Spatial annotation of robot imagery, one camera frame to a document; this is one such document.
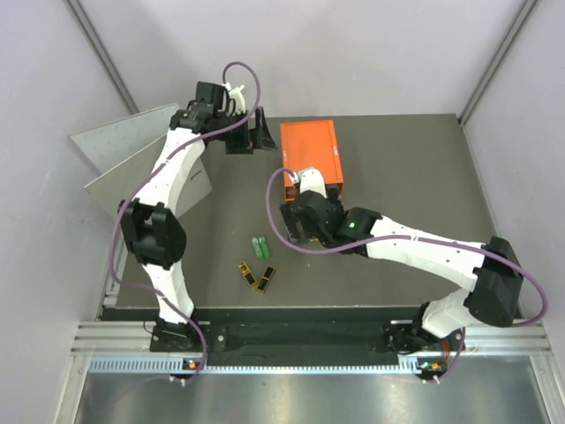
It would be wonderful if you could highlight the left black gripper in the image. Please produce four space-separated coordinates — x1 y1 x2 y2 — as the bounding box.
213 107 276 155

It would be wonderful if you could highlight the orange drawer box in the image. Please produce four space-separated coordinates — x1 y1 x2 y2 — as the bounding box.
280 119 344 201

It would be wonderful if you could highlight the gold black compact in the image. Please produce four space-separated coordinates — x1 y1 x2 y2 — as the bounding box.
256 266 275 292
237 262 257 288

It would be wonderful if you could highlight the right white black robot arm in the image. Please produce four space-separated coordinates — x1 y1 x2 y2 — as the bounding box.
280 191 524 354

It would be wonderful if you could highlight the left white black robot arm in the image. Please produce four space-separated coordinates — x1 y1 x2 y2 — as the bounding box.
119 82 277 352

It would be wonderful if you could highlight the green lipstick tube right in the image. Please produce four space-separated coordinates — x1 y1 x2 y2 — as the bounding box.
259 236 271 259

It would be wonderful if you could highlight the green lipstick tube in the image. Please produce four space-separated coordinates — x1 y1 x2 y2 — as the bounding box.
259 236 271 259
252 237 263 259

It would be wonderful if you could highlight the green lipstick tube left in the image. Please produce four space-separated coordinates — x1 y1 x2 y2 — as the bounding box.
252 237 263 259

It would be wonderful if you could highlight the grey metal panel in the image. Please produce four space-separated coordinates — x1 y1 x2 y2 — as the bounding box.
67 102 215 217

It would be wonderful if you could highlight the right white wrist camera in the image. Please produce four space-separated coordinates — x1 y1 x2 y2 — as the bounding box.
290 167 328 198

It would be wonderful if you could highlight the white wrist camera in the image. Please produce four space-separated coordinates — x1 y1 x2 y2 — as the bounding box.
290 167 328 198
223 82 246 115

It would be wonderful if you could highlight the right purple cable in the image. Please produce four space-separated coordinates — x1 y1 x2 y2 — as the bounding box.
266 167 550 383

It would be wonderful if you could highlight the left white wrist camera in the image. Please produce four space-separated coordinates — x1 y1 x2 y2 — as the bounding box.
223 82 246 115

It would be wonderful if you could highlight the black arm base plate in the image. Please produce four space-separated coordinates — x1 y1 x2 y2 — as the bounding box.
150 320 458 358

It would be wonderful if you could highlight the slotted grey cable duct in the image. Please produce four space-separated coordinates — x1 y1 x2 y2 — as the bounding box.
89 356 422 375

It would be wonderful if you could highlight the aluminium frame rail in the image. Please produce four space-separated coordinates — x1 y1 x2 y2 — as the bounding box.
72 322 552 356

